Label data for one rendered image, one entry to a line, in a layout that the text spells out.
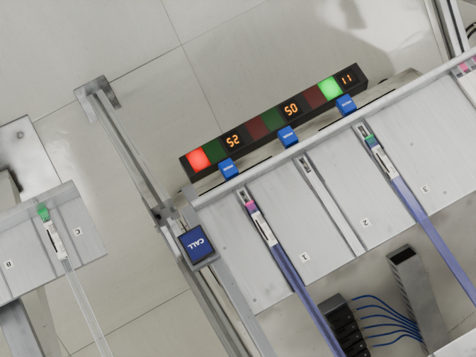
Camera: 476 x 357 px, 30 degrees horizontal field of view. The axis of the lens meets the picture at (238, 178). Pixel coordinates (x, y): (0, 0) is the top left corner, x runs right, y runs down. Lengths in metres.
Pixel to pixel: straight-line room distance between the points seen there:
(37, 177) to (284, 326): 0.72
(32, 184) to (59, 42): 0.34
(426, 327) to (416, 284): 0.11
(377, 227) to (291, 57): 0.87
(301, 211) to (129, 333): 1.05
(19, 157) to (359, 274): 0.83
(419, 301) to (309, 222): 0.43
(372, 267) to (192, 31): 0.72
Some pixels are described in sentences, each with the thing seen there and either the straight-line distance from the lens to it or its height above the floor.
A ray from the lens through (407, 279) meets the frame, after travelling 1.71.
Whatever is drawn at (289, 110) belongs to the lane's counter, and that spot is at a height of 0.65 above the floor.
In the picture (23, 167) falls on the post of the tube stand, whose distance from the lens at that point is 2.09.
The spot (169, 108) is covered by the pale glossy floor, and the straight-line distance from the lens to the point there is 2.12.
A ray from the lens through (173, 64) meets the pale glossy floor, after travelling 2.09.
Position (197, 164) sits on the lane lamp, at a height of 0.66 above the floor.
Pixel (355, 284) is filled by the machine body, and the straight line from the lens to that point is 1.72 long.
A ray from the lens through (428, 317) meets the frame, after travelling 1.79.
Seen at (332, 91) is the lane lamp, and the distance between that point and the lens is 1.49.
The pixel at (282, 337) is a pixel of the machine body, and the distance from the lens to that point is 1.72.
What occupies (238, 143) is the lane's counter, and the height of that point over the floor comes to 0.66.
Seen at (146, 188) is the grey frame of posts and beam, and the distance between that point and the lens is 1.55.
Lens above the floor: 1.95
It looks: 60 degrees down
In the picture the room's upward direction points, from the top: 140 degrees clockwise
